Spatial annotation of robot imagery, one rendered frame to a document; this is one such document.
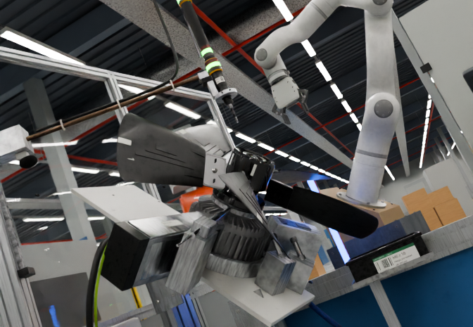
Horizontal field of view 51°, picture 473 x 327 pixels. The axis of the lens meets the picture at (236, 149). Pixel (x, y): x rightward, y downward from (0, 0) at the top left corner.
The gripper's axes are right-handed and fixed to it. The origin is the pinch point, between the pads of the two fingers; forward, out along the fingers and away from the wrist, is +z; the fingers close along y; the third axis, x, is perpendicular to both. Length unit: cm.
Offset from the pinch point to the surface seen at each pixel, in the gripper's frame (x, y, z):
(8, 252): 93, 54, 19
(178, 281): 90, 9, 44
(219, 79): 52, -1, -7
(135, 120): 81, 11, 3
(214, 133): 47.3, 10.2, 4.8
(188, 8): 52, -1, -32
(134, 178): 89, 11, 18
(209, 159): 68, 3, 18
